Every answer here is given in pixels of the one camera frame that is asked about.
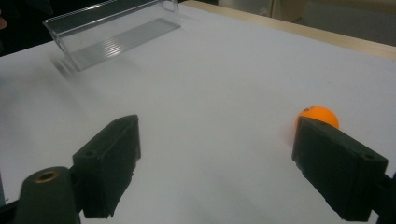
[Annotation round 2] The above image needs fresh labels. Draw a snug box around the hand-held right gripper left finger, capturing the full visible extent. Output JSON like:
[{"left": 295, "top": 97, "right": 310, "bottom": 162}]
[{"left": 72, "top": 114, "right": 142, "bottom": 219}]

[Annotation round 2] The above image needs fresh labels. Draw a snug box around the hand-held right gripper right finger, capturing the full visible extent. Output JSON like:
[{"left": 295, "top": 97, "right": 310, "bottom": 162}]
[{"left": 291, "top": 116, "right": 389, "bottom": 222}]

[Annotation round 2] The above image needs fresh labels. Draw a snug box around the clear plastic tray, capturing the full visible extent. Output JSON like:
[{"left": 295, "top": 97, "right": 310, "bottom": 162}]
[{"left": 42, "top": 0, "right": 182, "bottom": 72}]

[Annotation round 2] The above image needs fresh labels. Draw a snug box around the white table cover board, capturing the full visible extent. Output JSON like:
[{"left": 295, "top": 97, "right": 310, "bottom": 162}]
[{"left": 0, "top": 4, "right": 396, "bottom": 224}]

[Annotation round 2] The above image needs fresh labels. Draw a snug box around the orange ping-pong ball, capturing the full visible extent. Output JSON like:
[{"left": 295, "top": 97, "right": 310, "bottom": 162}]
[{"left": 294, "top": 105, "right": 340, "bottom": 131}]

